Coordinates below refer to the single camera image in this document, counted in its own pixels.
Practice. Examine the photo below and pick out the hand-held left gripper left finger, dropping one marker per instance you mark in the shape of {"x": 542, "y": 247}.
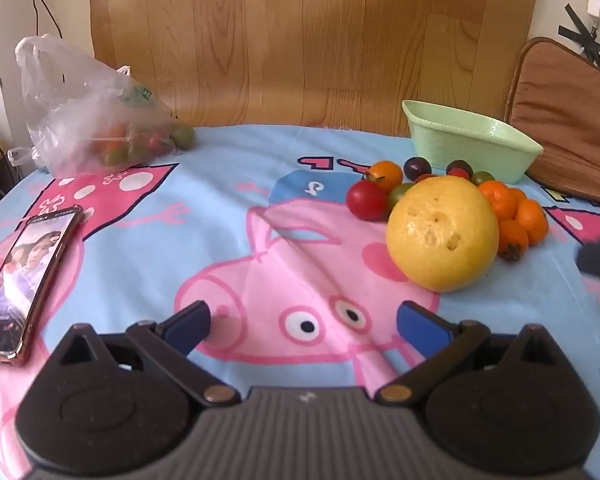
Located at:
{"x": 187, "y": 322}

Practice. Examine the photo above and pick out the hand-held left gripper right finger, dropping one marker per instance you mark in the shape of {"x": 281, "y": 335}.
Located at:
{"x": 420, "y": 327}

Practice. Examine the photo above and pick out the small orange mandarin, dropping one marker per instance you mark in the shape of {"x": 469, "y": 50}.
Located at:
{"x": 519, "y": 196}
{"x": 497, "y": 199}
{"x": 511, "y": 239}
{"x": 532, "y": 220}

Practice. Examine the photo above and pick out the large yellow grapefruit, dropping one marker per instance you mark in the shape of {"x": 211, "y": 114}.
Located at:
{"x": 440, "y": 240}

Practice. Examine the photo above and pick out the large green cherry tomato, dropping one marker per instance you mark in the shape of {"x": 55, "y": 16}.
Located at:
{"x": 399, "y": 195}

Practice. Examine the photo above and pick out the small fruits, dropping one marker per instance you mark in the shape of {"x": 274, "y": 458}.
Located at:
{"x": 366, "y": 201}

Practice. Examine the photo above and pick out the small green cherry tomato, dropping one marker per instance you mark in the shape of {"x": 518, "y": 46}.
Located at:
{"x": 482, "y": 178}

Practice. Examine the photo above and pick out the small red cherry tomato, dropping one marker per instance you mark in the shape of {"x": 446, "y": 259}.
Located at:
{"x": 424, "y": 178}
{"x": 458, "y": 174}

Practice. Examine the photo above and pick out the orange-yellow cherry tomato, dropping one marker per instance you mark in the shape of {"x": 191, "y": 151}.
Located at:
{"x": 386, "y": 174}

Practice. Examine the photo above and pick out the red apple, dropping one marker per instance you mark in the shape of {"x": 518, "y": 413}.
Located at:
{"x": 416, "y": 166}

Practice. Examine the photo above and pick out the dark purple cherry tomato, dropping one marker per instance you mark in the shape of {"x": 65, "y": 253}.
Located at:
{"x": 460, "y": 165}

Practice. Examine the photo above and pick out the light green plastic basket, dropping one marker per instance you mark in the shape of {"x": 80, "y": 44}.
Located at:
{"x": 470, "y": 147}

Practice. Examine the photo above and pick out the cartoon pig printed blanket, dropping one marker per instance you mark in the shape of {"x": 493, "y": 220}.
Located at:
{"x": 155, "y": 240}

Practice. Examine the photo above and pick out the brown seat cushion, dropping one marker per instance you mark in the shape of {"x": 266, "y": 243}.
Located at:
{"x": 565, "y": 110}

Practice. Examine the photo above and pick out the smartphone with lit screen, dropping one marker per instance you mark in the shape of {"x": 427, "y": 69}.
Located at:
{"x": 25, "y": 270}

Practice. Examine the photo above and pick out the bunch of mixed cherry tomatoes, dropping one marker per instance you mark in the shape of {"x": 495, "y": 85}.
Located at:
{"x": 130, "y": 147}

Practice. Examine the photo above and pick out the black tape cross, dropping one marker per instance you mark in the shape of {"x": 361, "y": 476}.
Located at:
{"x": 587, "y": 40}

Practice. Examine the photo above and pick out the clear plastic bag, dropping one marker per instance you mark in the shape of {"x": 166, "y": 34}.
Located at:
{"x": 80, "y": 110}

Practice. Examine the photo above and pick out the wood-pattern board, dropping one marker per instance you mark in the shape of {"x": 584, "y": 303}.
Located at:
{"x": 305, "y": 35}

